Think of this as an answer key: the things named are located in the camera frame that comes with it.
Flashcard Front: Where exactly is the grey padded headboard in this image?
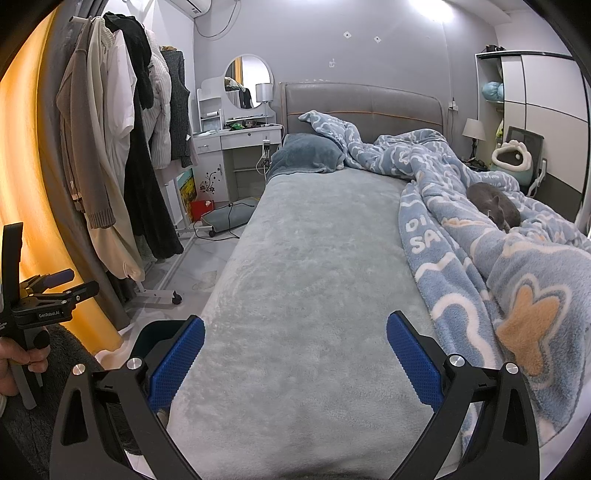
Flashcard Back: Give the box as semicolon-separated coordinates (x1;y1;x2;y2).
279;82;445;144

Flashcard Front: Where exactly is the blue-grey pillow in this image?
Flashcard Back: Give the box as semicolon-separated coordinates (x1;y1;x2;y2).
265;133;347;178

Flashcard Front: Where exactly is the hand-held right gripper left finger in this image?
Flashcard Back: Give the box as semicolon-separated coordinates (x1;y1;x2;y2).
48;315;206;480

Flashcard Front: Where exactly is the red box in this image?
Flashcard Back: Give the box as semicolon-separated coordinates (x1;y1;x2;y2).
189;200;214;223

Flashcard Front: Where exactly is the white charger cable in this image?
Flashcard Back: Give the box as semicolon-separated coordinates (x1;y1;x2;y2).
256;138;273;176

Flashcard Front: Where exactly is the white shirt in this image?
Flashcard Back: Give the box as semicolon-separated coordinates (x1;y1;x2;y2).
108;30;139;185

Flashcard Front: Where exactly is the grey-brown knit cardigan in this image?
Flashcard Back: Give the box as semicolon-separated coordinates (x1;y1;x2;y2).
56;23;116;229

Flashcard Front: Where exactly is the white wardrobe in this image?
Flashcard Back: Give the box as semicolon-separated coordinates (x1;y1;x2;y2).
475;50;589;222

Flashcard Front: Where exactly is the dark grey knit vest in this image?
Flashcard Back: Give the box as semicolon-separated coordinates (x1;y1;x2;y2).
161;50;194;169

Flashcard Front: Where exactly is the yellow landscape painting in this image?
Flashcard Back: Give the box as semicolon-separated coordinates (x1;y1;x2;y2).
178;168;197;222

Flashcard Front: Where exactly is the dark teal waste bin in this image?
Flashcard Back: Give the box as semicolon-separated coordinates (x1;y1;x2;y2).
134;318;192;370

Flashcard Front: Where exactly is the silver shade table lamp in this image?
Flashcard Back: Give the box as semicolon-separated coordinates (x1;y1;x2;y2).
255;83;273;126

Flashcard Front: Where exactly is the grey cat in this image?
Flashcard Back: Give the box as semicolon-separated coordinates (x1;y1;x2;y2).
465;181;522;233

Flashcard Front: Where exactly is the white clothes rack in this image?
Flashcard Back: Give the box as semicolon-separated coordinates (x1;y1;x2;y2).
69;14;218;305

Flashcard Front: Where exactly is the person's left hand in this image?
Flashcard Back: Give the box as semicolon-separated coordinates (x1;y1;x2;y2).
0;329;51;398

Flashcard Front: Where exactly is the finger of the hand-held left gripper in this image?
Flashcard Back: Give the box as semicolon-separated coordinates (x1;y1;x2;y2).
28;280;100;308
21;268;75;294

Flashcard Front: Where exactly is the blue patterned fleece blanket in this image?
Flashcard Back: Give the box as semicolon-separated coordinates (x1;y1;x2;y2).
298;110;591;453

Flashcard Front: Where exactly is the white dressing table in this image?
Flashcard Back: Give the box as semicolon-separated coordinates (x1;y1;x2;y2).
191;76;283;206

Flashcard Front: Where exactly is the white puffer jacket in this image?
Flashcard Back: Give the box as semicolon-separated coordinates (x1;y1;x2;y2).
141;28;178;169

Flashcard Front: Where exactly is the flower-shaped cat house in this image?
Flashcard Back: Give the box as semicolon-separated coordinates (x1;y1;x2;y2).
490;141;536;185

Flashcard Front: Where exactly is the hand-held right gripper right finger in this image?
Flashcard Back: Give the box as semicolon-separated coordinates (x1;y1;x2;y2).
386;311;541;480

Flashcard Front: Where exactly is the black mesh chair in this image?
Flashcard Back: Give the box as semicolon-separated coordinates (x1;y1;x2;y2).
505;126;550;195

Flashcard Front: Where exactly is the grey floor cushion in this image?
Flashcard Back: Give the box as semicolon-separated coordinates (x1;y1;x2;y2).
203;198;257;236

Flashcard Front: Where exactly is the black cable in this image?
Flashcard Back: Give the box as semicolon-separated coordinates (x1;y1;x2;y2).
194;200;250;241

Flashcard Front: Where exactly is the cream long coat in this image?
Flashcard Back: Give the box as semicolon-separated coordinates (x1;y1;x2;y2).
85;18;146;281

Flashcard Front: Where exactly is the round mirror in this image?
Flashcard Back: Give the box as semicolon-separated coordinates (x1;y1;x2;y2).
223;54;274;110

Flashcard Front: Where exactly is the white air conditioner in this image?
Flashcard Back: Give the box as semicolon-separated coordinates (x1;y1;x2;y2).
166;0;214;18

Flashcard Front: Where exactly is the white shade bedside lamp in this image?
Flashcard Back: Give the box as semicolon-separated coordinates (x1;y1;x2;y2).
462;118;486;162

